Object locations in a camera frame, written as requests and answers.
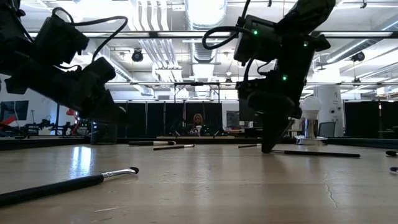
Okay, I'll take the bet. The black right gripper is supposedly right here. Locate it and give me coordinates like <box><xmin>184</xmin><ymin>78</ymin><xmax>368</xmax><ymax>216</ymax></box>
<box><xmin>235</xmin><ymin>33</ymin><xmax>331</xmax><ymax>154</ymax></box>

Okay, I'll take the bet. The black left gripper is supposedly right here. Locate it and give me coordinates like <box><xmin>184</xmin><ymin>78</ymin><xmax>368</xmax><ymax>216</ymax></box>
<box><xmin>4</xmin><ymin>57</ymin><xmax>129</xmax><ymax>125</ymax></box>

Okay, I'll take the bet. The black makeup brush silver ferrule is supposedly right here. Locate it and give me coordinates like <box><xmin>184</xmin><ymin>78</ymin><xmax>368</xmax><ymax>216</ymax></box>
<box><xmin>129</xmin><ymin>141</ymin><xmax>177</xmax><ymax>147</ymax></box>

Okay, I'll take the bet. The large black-handled makeup brush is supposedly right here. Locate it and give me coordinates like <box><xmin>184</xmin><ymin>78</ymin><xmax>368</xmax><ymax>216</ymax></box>
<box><xmin>0</xmin><ymin>166</ymin><xmax>140</xmax><ymax>207</ymax></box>

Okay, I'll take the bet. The black mesh cup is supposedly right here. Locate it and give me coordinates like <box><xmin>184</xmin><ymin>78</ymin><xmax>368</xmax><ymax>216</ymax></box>
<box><xmin>90</xmin><ymin>122</ymin><xmax>119</xmax><ymax>146</ymax></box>

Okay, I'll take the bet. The black computer monitor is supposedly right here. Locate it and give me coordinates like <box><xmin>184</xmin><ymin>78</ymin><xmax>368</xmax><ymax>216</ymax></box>
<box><xmin>238</xmin><ymin>98</ymin><xmax>264</xmax><ymax>129</ymax></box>

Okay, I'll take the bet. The white bulb lamp chrome base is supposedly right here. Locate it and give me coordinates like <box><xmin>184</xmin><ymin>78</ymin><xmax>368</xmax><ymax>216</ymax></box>
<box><xmin>294</xmin><ymin>95</ymin><xmax>328</xmax><ymax>146</ymax></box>

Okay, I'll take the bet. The grey office chair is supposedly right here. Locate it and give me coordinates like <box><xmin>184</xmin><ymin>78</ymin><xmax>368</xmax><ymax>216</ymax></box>
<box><xmin>317</xmin><ymin>121</ymin><xmax>337</xmax><ymax>138</ymax></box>

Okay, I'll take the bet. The black ceiling fixture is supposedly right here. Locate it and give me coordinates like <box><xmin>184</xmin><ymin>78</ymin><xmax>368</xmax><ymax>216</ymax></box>
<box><xmin>131</xmin><ymin>49</ymin><xmax>145</xmax><ymax>63</ymax></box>

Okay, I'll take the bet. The person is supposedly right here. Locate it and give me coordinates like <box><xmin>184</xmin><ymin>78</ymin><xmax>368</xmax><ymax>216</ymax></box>
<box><xmin>192</xmin><ymin>113</ymin><xmax>205</xmax><ymax>136</ymax></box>

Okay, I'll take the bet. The black overhead beam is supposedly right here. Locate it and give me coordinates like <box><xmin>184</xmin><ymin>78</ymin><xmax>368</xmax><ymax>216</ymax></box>
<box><xmin>27</xmin><ymin>30</ymin><xmax>398</xmax><ymax>39</ymax></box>

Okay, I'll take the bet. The black partition wall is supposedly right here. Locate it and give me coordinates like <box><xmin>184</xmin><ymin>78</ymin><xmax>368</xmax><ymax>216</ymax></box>
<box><xmin>114</xmin><ymin>101</ymin><xmax>224</xmax><ymax>138</ymax></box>
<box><xmin>343</xmin><ymin>101</ymin><xmax>398</xmax><ymax>139</ymax></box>

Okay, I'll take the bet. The black aluminium table frame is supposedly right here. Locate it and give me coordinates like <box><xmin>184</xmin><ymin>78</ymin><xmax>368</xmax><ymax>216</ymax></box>
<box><xmin>0</xmin><ymin>136</ymin><xmax>398</xmax><ymax>149</ymax></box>

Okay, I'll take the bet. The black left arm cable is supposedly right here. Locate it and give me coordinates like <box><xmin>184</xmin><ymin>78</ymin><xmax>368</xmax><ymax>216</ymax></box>
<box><xmin>51</xmin><ymin>6</ymin><xmax>129</xmax><ymax>63</ymax></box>

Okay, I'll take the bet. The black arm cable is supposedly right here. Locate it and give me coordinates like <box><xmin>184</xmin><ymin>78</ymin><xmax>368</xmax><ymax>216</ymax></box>
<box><xmin>201</xmin><ymin>0</ymin><xmax>253</xmax><ymax>51</ymax></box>
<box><xmin>51</xmin><ymin>6</ymin><xmax>129</xmax><ymax>63</ymax></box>

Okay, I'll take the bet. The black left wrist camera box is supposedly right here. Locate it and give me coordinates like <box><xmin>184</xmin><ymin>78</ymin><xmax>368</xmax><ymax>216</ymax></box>
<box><xmin>32</xmin><ymin>14</ymin><xmax>90</xmax><ymax>65</ymax></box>

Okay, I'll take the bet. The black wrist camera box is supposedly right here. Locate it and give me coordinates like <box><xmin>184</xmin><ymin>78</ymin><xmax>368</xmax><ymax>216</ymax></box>
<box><xmin>233</xmin><ymin>14</ymin><xmax>281</xmax><ymax>67</ymax></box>
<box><xmin>32</xmin><ymin>14</ymin><xmax>90</xmax><ymax>65</ymax></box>

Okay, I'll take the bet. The black scaffold frame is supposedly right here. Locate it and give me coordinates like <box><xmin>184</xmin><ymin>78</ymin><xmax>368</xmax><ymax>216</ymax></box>
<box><xmin>105</xmin><ymin>80</ymin><xmax>398</xmax><ymax>136</ymax></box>

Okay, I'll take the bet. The dark wall screen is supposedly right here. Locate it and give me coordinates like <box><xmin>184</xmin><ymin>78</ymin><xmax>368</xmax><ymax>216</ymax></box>
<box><xmin>0</xmin><ymin>100</ymin><xmax>30</xmax><ymax>121</ymax></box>

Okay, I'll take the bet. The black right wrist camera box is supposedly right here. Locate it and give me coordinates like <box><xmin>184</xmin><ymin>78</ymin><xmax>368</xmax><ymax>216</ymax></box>
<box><xmin>233</xmin><ymin>14</ymin><xmax>281</xmax><ymax>67</ymax></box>

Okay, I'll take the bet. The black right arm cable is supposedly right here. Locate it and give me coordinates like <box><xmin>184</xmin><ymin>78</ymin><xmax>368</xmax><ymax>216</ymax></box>
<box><xmin>201</xmin><ymin>0</ymin><xmax>253</xmax><ymax>51</ymax></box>

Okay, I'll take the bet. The silver ceiling duct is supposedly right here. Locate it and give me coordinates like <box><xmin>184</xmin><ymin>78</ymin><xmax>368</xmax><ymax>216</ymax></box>
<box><xmin>184</xmin><ymin>0</ymin><xmax>228</xmax><ymax>63</ymax></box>

